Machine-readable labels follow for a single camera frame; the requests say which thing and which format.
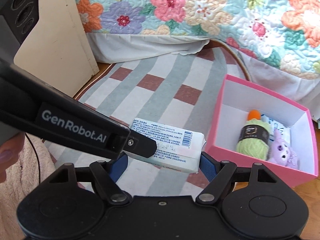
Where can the green yarn ball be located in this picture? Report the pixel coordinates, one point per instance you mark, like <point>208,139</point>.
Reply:
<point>252,148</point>

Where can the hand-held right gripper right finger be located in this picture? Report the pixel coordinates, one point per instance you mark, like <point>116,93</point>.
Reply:
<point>207,168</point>

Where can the orange makeup sponge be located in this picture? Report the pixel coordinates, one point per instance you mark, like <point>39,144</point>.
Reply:
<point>254,115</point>

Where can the pink cardboard box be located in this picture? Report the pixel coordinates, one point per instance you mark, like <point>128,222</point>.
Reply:
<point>237,162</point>

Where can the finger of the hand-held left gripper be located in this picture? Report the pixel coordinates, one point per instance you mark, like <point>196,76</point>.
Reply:
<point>142,146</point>

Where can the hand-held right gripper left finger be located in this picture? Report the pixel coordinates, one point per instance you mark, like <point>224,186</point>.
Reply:
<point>120,167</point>

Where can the white wet wipes packet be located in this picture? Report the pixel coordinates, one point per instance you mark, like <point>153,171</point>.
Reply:
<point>175,142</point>

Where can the floral quilt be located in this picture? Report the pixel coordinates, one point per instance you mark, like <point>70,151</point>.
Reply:
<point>200,10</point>

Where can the purple plush toy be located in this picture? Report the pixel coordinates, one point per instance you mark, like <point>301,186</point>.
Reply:
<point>282,153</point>

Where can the clear floss pick box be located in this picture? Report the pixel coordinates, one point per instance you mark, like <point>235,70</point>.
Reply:
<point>278,127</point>

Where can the person's left hand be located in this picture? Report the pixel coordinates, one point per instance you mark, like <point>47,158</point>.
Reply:
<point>7,160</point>

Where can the striped rug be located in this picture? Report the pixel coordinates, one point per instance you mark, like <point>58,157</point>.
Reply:
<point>162,67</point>

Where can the beige wooden cabinet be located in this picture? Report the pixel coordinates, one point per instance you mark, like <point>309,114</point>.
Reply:
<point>55,42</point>

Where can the pink fluffy mat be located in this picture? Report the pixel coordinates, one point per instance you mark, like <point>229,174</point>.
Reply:
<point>25,171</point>

